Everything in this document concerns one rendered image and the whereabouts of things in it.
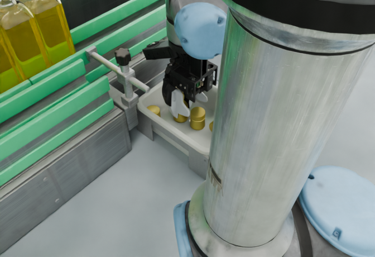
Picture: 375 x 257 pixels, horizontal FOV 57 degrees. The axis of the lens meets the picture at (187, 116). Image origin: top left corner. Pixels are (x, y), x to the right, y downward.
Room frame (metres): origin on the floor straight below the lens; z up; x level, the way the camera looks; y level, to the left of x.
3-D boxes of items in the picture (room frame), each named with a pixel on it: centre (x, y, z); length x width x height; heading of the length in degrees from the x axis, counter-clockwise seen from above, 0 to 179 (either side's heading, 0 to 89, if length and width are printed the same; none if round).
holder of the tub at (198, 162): (0.55, 0.00, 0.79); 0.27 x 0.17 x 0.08; 48
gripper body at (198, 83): (0.55, 0.00, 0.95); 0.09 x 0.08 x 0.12; 48
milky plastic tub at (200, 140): (0.54, -0.02, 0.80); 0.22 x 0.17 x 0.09; 48
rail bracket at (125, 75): (0.52, 0.13, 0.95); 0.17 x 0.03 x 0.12; 48
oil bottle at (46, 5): (0.57, 0.26, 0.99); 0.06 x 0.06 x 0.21; 48
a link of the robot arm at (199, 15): (0.46, -0.03, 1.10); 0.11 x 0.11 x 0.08; 10
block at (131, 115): (0.53, 0.15, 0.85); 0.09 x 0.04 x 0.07; 48
